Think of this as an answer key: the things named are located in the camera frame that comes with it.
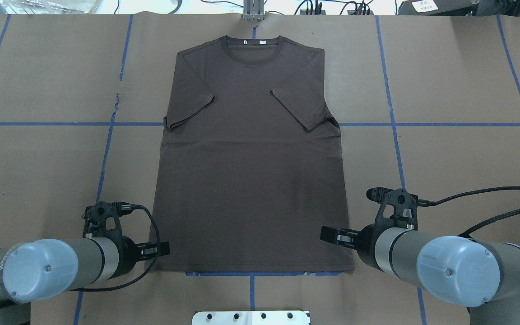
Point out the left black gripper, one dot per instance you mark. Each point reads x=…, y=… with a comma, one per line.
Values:
x=128, y=254

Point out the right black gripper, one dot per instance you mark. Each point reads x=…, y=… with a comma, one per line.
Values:
x=367, y=239

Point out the black box with label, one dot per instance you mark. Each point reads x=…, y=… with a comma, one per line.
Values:
x=437, y=7

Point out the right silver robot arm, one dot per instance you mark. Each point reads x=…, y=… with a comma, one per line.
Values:
x=483, y=277

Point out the dark brown t-shirt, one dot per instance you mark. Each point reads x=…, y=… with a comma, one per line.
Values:
x=251, y=165

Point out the aluminium camera post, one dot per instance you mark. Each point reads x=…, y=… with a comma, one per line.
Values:
x=253, y=10

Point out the clear plastic bag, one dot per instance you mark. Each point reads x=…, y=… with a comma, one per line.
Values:
x=51, y=6

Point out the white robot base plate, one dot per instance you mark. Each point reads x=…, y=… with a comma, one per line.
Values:
x=279, y=317

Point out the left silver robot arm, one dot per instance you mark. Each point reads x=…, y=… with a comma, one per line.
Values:
x=46, y=268

